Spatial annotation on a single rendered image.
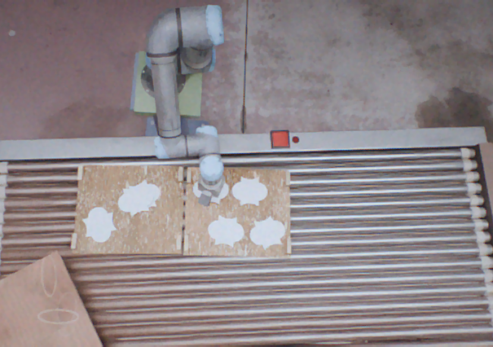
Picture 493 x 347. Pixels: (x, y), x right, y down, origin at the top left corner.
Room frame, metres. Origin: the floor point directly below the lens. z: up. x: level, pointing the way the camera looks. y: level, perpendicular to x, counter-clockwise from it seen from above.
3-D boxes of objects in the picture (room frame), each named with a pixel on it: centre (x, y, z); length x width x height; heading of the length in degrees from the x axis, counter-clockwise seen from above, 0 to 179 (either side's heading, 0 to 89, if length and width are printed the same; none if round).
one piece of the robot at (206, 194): (0.46, 0.06, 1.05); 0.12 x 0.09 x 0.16; 165
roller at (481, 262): (0.19, -0.12, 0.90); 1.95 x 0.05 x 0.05; 100
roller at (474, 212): (0.39, -0.08, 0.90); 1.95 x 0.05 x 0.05; 100
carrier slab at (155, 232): (0.36, 0.36, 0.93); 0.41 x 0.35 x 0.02; 98
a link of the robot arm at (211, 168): (0.48, 0.05, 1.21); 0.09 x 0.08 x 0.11; 15
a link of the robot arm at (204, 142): (0.57, 0.10, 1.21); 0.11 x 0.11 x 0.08; 15
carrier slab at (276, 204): (0.41, -0.06, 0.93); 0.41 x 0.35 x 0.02; 97
